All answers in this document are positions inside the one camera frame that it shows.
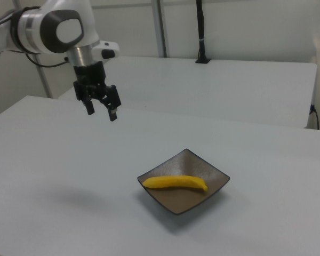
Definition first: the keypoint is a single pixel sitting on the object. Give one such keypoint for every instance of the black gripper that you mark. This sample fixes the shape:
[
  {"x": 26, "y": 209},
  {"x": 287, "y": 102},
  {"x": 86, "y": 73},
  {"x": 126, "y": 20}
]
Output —
[{"x": 89, "y": 73}]

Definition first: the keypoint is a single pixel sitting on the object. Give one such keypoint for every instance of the yellow banana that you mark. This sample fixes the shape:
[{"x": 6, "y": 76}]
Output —
[{"x": 173, "y": 182}]

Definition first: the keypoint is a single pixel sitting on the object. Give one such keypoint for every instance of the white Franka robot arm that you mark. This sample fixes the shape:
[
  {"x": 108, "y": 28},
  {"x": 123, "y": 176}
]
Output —
[{"x": 29, "y": 26}]

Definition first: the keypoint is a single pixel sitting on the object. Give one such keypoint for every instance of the brown square ceramic plate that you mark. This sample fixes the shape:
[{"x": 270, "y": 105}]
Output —
[{"x": 181, "y": 202}]

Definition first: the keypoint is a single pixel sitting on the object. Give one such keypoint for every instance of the white rectangular table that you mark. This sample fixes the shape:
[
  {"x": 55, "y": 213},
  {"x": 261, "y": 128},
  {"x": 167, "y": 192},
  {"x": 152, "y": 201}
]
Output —
[{"x": 216, "y": 85}]

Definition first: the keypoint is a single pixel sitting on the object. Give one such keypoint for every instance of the grey partition frame post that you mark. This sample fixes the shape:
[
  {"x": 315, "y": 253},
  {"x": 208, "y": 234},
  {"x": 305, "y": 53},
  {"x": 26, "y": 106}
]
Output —
[{"x": 160, "y": 26}]

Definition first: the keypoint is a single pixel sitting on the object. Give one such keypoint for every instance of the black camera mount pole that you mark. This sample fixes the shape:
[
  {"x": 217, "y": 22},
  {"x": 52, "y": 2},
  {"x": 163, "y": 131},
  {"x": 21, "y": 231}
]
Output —
[{"x": 201, "y": 26}]

